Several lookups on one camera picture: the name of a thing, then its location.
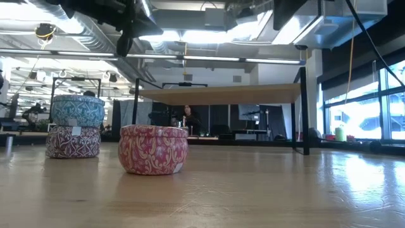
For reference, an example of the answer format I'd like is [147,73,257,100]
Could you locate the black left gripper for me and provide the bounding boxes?
[59,0,164,58]

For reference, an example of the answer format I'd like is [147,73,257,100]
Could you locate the blue patterned candle tin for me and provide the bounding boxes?
[51,94,106,128]

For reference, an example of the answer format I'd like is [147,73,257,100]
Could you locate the pink patterned candle tin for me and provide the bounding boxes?
[118,123,190,176]

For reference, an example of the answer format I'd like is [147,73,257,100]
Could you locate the purple patterned candle tin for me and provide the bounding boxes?
[45,125,101,159]

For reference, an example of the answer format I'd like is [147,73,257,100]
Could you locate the long ceiling light strip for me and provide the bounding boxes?
[0,47,306,67]

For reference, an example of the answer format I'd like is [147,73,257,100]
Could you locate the person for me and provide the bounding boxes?
[180,104,203,136]

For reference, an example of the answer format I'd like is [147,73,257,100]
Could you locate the wooden shelf riser black legs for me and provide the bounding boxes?
[132,66,311,156]

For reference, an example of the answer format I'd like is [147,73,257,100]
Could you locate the green cylinder container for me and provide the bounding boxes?
[335,126,347,143]

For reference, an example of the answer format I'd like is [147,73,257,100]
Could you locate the ceiling cord reel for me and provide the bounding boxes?
[34,22,57,42]

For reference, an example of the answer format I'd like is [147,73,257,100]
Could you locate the yellow hanging cord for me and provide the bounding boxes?
[346,18,356,103]

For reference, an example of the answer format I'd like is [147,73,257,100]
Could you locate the black hanging cable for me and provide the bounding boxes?
[344,0,405,87]

